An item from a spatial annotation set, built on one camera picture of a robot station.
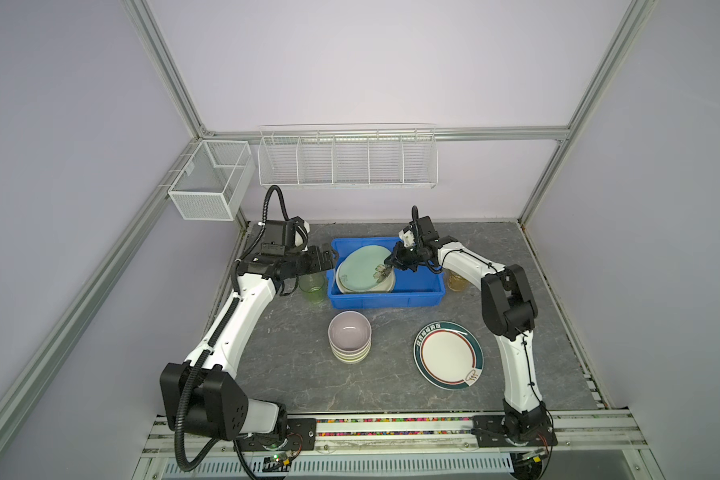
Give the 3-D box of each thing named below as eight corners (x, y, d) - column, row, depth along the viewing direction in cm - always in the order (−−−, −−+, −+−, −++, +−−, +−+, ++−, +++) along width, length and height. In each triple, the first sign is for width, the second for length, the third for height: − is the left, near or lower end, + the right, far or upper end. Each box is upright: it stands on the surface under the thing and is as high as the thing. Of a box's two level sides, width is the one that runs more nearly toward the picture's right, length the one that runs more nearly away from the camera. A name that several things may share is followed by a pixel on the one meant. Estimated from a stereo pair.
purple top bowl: (327, 354, 88) (321, 335, 77) (346, 326, 94) (343, 304, 83) (356, 372, 85) (354, 354, 74) (374, 341, 91) (374, 321, 80)
